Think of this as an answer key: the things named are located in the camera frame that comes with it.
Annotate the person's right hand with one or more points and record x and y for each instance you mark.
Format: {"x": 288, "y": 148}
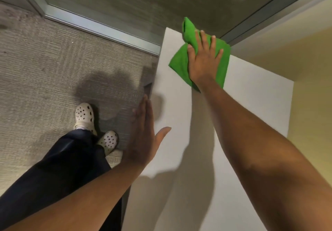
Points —
{"x": 203, "y": 64}

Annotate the person's left hand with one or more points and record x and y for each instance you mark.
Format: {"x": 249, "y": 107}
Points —
{"x": 142, "y": 142}

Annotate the person's right thumb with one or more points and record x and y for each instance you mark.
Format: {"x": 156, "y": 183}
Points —
{"x": 191, "y": 51}

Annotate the person's left thumb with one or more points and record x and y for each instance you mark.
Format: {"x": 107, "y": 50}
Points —
{"x": 163, "y": 134}

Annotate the person's right middle finger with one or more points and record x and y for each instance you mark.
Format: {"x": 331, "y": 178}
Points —
{"x": 205, "y": 42}

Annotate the person's right little finger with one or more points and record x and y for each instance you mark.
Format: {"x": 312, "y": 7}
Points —
{"x": 219, "y": 56}

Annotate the green microfiber cloth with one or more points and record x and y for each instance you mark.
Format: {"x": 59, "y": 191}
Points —
{"x": 180, "y": 62}

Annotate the person's right forearm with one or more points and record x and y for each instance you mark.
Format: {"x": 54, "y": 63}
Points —
{"x": 259, "y": 155}

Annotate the person's left forearm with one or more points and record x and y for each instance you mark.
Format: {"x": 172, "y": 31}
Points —
{"x": 77, "y": 199}

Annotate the white perforated clog shoe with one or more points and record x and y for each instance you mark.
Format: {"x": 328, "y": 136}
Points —
{"x": 84, "y": 115}
{"x": 109, "y": 141}

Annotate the glass partition panel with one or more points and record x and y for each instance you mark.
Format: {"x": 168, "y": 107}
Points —
{"x": 155, "y": 2}

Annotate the dark navy trousers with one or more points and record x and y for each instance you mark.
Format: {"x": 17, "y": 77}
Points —
{"x": 57, "y": 168}

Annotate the aluminium partition frame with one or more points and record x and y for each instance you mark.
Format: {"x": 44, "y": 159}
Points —
{"x": 98, "y": 27}

